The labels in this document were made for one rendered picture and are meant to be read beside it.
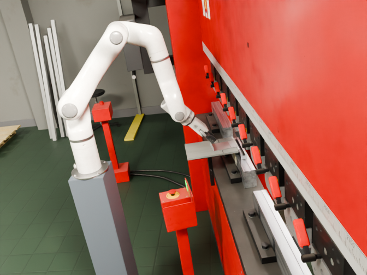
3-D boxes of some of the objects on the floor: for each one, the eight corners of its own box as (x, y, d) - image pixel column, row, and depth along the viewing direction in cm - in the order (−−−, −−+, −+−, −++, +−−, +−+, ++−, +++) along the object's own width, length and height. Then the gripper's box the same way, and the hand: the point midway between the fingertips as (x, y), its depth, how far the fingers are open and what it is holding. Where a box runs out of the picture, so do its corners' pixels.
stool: (123, 121, 538) (114, 84, 516) (115, 134, 499) (106, 94, 476) (92, 124, 544) (82, 88, 521) (82, 137, 504) (71, 98, 482)
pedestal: (107, 175, 397) (89, 101, 363) (130, 171, 398) (114, 97, 364) (105, 185, 379) (86, 108, 345) (129, 181, 379) (112, 104, 346)
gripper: (180, 118, 197) (205, 137, 204) (185, 130, 182) (212, 151, 188) (190, 107, 196) (214, 127, 203) (196, 118, 180) (222, 140, 187)
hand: (211, 137), depth 195 cm, fingers open, 5 cm apart
